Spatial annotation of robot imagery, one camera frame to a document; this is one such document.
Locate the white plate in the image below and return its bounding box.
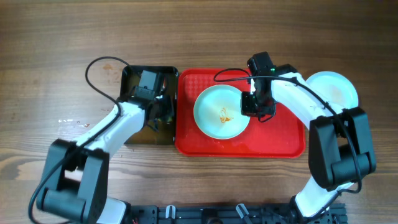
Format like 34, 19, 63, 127
193, 85, 250, 140
306, 71, 359, 109

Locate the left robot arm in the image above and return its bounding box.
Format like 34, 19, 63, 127
29, 95, 174, 223

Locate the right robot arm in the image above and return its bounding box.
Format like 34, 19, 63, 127
250, 68, 376, 223

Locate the black water tray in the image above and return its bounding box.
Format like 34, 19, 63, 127
119, 65, 178, 145

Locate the red plastic tray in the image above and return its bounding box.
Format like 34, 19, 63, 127
175, 68, 305, 158

